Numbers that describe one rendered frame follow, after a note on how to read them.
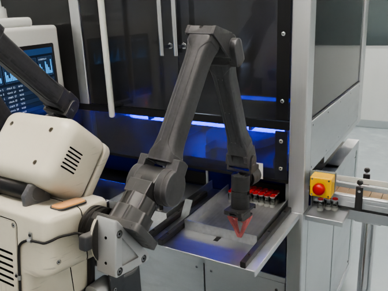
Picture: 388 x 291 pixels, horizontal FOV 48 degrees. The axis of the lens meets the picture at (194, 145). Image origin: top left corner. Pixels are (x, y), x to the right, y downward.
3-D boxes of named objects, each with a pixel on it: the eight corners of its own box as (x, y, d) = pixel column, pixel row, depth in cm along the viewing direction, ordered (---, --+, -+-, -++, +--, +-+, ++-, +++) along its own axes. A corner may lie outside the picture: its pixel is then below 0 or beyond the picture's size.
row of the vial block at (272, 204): (231, 197, 170) (231, 186, 169) (276, 206, 162) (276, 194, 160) (229, 200, 169) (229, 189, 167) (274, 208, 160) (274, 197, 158)
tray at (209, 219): (228, 191, 176) (227, 183, 175) (291, 203, 164) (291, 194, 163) (185, 228, 148) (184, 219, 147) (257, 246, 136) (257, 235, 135)
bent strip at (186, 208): (186, 213, 160) (185, 198, 158) (193, 215, 158) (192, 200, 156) (164, 230, 148) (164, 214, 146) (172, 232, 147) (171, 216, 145)
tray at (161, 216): (160, 178, 194) (160, 171, 193) (212, 187, 181) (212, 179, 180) (109, 208, 166) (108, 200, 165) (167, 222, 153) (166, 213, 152)
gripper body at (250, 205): (256, 209, 138) (256, 186, 137) (242, 220, 130) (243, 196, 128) (237, 205, 141) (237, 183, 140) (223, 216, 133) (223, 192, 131)
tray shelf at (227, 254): (151, 180, 197) (151, 176, 196) (305, 209, 163) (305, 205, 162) (74, 226, 158) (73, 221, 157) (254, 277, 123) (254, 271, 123)
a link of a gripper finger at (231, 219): (255, 234, 140) (256, 205, 138) (246, 242, 134) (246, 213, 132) (236, 230, 143) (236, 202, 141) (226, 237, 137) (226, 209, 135)
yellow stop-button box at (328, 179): (314, 188, 157) (316, 169, 155) (335, 191, 153) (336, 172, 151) (308, 196, 151) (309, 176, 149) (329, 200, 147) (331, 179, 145)
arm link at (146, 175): (119, 195, 88) (141, 201, 86) (142, 155, 93) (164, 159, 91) (138, 216, 95) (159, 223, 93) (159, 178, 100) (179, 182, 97)
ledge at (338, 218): (315, 204, 166) (316, 200, 166) (351, 211, 160) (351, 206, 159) (305, 219, 155) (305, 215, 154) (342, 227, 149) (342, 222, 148)
